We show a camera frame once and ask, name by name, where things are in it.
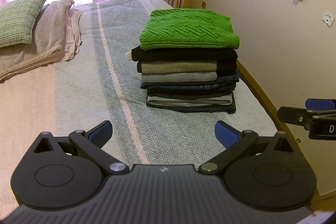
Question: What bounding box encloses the green knitted sweater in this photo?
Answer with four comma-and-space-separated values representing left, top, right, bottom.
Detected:
139, 9, 240, 51

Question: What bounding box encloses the black grey folded garment bottom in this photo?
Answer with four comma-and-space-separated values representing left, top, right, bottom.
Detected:
146, 90, 236, 114

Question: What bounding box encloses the black folded garment top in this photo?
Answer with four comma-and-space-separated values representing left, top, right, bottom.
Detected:
125, 47, 238, 75

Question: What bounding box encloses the beige folded garment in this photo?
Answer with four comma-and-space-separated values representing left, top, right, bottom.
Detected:
137, 61, 217, 74

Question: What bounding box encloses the beige folded blanket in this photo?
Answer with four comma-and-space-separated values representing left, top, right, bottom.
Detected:
1, 0, 82, 81

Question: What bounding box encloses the green checked pillow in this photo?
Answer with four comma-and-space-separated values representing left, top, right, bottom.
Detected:
0, 0, 46, 48

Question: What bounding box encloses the brown bed frame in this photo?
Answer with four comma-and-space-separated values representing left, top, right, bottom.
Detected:
237, 60, 335, 211

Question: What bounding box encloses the white wall socket lower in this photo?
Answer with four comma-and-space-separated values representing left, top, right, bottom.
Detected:
322, 12, 335, 27

